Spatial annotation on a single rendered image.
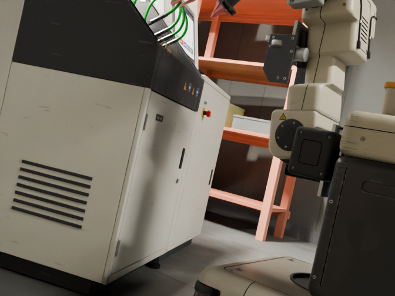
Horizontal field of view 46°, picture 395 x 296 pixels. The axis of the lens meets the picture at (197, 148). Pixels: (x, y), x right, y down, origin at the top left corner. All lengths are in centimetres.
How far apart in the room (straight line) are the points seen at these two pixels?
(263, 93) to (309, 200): 114
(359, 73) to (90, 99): 300
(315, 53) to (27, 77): 107
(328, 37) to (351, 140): 43
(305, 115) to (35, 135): 100
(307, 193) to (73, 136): 291
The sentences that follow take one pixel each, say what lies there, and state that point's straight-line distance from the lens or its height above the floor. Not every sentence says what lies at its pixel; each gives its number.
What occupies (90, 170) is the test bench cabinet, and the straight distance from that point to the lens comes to 176.
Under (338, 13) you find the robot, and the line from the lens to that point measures 156.
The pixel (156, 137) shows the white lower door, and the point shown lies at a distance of 186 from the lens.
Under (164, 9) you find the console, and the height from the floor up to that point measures 128.
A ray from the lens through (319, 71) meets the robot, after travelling 159.
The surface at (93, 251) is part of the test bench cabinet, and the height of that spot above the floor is 18.
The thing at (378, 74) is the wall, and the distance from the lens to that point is 432.
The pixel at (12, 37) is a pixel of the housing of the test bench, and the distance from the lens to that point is 200.
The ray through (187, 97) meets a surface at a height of 83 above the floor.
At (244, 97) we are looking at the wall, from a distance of 476.
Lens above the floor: 63
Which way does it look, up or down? level
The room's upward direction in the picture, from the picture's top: 12 degrees clockwise
